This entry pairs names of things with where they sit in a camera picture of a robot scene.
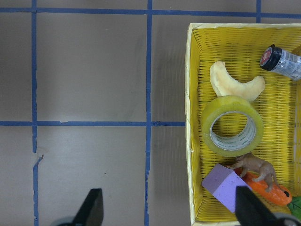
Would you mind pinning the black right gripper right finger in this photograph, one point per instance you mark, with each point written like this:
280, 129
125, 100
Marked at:
250, 211

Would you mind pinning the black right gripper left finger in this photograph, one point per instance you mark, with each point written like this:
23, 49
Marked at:
91, 212

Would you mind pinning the yellow clear tape roll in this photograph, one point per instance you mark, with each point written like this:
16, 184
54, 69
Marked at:
230, 126

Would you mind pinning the orange toy carrot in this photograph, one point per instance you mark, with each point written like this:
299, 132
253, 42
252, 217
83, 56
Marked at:
278, 195

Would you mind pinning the purple foam cube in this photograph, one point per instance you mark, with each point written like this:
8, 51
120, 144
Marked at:
221, 182

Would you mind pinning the brown toy animal figure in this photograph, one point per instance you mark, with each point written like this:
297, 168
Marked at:
266, 171

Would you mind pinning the yellow woven tray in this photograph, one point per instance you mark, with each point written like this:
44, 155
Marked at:
240, 46

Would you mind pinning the pale banana slice toy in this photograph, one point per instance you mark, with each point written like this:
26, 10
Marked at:
225, 85

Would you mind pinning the small black capped bottle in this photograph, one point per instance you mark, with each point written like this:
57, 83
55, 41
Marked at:
277, 60

